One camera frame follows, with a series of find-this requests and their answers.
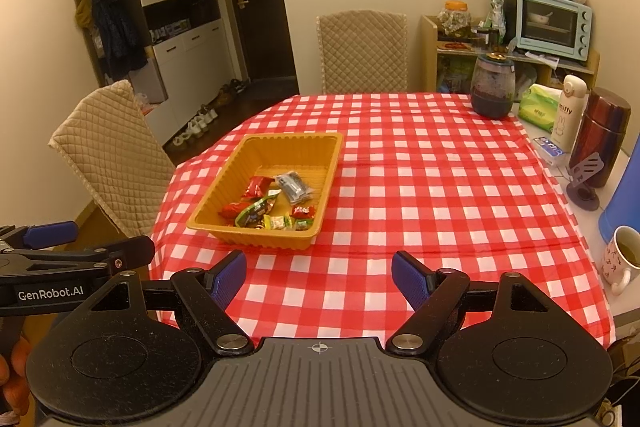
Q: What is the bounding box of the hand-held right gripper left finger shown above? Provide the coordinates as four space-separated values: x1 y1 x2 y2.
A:
87 251 253 356

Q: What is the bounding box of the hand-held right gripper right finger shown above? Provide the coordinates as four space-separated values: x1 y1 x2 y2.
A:
386 251 563 355

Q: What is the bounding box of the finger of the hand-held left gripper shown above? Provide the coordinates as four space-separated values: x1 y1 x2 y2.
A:
94 235 156 279
0 221 79 250

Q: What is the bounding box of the red snack packet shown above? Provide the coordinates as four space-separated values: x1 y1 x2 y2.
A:
218 202 251 221
242 175 275 201

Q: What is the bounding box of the green silver snack packet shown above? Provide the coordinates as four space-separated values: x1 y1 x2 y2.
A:
235 189 283 229

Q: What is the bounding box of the black grey snack packet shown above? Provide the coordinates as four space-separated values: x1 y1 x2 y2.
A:
275 172 314 206

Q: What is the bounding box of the yellow plastic basket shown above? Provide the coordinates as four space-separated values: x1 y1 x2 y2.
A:
186 132 345 252

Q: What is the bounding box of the person's left hand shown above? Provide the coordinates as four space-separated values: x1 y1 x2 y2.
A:
0 337 32 414

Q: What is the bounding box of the red white checkered tablecloth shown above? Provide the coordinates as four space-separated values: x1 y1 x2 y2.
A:
147 92 613 353

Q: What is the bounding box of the beige quilted chair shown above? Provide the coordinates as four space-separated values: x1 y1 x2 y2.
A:
316 9 408 95
48 79 176 239

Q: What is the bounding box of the row of shoes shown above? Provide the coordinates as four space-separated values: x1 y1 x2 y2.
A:
170 79 248 150

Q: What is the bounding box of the blue white small box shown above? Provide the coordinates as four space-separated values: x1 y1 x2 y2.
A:
531 136 573 168

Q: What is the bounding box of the grey phone stand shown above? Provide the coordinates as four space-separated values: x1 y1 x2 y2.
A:
565 152 606 211

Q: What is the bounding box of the white patterned mug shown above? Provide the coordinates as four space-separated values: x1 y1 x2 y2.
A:
600 225 640 296

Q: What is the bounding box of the dark glass jar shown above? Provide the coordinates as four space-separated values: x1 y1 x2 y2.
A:
470 53 516 118

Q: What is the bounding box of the dark hanging jacket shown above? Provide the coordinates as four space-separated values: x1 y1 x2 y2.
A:
75 0 148 72

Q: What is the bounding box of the green tissue pack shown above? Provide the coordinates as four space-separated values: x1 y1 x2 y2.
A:
517 83 563 131

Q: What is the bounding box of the wooden shelf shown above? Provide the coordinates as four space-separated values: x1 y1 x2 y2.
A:
419 14 601 94

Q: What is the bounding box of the blue thermos jug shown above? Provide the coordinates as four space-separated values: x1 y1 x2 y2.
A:
597 152 640 245

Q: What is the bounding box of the white rabbit print bottle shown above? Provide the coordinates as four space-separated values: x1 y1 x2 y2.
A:
550 74 588 152

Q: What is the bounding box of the copper brown vacuum flask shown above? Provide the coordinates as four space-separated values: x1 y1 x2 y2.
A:
568 88 632 188

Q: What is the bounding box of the plastic jar orange lid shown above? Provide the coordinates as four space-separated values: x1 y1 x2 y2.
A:
437 0 473 38

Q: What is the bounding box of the dark brown door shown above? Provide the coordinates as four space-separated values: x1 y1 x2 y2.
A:
216 0 299 88

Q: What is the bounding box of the green white bag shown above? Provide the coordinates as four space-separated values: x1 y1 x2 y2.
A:
487 0 507 42

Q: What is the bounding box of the light blue toaster oven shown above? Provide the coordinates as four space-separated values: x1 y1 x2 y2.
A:
514 0 593 60

